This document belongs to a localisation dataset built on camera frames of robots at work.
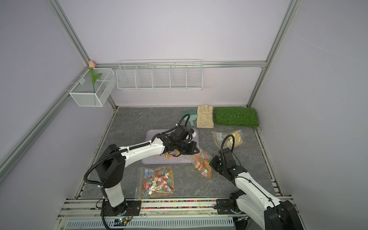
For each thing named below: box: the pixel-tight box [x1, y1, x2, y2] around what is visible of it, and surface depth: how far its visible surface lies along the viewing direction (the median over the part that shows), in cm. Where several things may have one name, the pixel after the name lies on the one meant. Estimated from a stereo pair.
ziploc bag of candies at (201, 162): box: [185, 143, 214, 179], surface depth 87 cm
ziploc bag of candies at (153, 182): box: [134, 165, 175, 201], surface depth 82 cm
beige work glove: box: [196, 104, 214, 129], surface depth 115 cm
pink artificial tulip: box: [88, 60, 103, 94], surface depth 91 cm
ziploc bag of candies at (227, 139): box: [210, 128, 244, 150], surface depth 99 cm
